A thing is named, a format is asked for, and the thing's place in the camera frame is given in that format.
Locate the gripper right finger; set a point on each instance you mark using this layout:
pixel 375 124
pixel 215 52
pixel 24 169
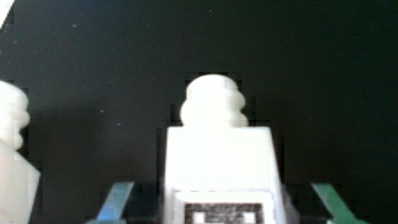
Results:
pixel 342 215

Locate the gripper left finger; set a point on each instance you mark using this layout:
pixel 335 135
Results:
pixel 112 208

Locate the white square tabletop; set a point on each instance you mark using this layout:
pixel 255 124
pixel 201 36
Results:
pixel 6 5

